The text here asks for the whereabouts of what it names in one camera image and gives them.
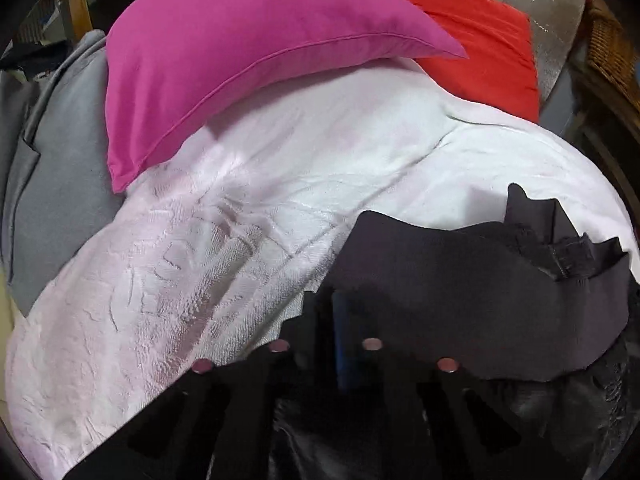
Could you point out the white blanket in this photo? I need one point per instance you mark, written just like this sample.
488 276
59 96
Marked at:
310 160

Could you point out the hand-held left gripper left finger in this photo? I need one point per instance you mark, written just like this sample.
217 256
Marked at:
310 330

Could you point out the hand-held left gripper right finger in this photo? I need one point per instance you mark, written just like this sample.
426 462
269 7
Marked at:
346 355

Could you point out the pink pillow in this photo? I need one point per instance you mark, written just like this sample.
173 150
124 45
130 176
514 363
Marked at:
240 50

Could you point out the grey garment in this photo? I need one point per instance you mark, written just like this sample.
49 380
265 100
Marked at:
60 160

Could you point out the red pillow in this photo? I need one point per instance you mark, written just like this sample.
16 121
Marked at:
480 45

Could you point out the wicker basket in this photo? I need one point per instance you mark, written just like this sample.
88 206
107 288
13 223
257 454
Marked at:
612 50

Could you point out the black puffer jacket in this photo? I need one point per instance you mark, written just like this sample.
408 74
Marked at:
450 300

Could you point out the wooden chair frame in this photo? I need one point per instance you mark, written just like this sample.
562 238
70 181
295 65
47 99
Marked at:
85 0

